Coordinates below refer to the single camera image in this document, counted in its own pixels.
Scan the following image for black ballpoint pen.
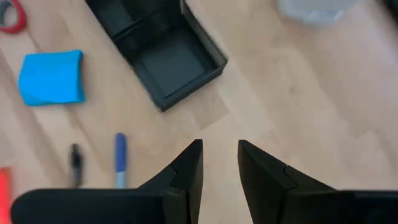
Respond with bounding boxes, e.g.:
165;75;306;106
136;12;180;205
68;142;85;189

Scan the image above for white hexagonal planter pot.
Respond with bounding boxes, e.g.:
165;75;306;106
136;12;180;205
276;0;358;26

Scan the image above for orange highlighter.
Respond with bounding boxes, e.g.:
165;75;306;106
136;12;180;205
0;167;13;224

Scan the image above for red handled scissors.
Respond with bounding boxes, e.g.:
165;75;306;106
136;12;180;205
0;0;28;34

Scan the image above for black mesh desk organizer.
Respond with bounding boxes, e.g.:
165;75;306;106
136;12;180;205
85;0;229;112

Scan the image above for blue sticky note pad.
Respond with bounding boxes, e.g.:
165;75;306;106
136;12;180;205
17;49;86;106

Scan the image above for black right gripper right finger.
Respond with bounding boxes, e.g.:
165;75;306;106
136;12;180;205
238;139;398;224

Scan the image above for blue capped marker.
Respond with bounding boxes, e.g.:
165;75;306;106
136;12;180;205
114;133;128;189

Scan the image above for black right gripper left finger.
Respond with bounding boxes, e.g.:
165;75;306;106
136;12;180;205
11;139;204;224

